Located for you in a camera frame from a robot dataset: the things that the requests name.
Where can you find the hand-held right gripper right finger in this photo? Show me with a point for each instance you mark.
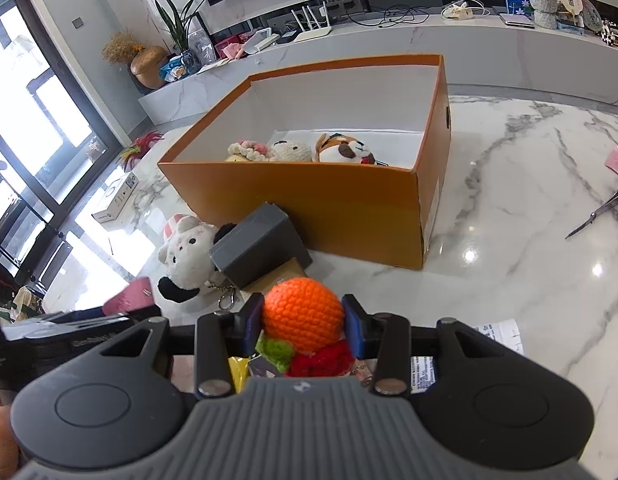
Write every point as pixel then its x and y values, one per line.
pixel 355 330

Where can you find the blue snack packet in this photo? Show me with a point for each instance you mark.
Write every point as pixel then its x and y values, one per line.
pixel 175 69

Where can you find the small white box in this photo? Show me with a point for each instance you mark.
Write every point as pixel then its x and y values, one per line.
pixel 116 200

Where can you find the person's left hand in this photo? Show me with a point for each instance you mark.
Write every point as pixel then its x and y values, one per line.
pixel 1 440

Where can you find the white panda plush toy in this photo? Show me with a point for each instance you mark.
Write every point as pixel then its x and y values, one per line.
pixel 186 250

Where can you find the white printed paper slip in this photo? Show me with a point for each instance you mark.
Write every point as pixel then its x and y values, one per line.
pixel 504 335

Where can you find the white router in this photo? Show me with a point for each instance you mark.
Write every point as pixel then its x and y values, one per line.
pixel 314 30

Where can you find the grey box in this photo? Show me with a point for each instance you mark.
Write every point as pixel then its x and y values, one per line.
pixel 259 245

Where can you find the pink pouch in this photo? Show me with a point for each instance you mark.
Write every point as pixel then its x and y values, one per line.
pixel 129 295

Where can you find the cream crochet bear toy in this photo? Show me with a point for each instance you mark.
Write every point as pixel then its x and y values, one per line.
pixel 291 151

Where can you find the orange cardboard box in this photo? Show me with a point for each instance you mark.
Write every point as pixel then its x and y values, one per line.
pixel 314 210

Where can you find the brown round vase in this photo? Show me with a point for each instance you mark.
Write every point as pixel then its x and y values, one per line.
pixel 149 67

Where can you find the metal scissors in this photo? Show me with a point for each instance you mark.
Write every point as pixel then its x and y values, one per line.
pixel 596 215

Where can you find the yellow packet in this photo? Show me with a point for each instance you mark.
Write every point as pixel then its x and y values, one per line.
pixel 237 372

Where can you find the grey knit basket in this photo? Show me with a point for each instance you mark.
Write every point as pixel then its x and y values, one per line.
pixel 545 10

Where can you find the calico cat plush toy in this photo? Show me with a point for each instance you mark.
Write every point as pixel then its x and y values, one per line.
pixel 346 150

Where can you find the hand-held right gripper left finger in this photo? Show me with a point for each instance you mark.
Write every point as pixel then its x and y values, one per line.
pixel 252 325

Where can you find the pink white crochet toy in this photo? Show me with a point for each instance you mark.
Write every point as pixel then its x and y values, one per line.
pixel 246 150

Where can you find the orange crochet fruit charm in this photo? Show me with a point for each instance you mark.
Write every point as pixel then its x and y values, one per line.
pixel 304 312

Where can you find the green potted plant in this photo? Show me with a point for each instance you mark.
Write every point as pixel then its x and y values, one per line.
pixel 176 25

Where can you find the marble television cabinet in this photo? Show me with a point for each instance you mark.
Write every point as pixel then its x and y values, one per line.
pixel 489 55

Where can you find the decorated plate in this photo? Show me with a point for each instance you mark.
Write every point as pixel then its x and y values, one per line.
pixel 591 15

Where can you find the brown cardboard box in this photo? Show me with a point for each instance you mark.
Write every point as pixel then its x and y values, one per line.
pixel 281 272

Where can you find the dried yellow flowers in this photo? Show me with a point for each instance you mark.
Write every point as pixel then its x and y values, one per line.
pixel 120 47

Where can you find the red green feathery toy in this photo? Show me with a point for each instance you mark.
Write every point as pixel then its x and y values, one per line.
pixel 139 147

